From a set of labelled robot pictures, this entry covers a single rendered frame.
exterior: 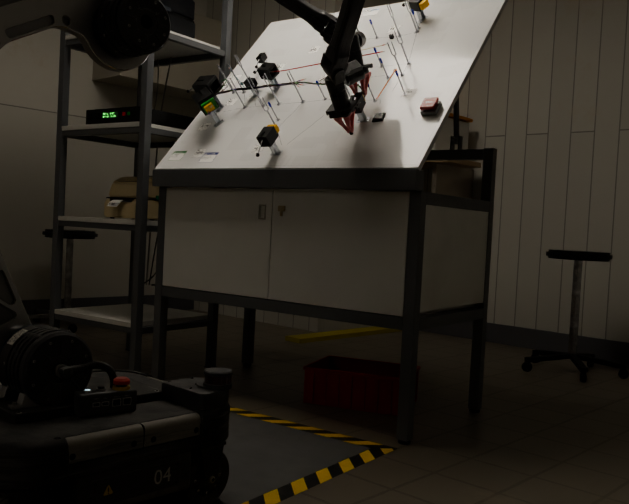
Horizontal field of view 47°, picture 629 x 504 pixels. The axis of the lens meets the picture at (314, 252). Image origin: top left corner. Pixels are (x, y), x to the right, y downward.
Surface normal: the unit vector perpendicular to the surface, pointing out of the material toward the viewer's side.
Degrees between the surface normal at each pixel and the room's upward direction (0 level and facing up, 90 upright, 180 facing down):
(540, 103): 90
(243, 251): 90
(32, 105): 90
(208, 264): 90
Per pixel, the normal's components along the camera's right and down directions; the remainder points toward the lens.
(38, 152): 0.74, 0.07
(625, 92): -0.68, -0.01
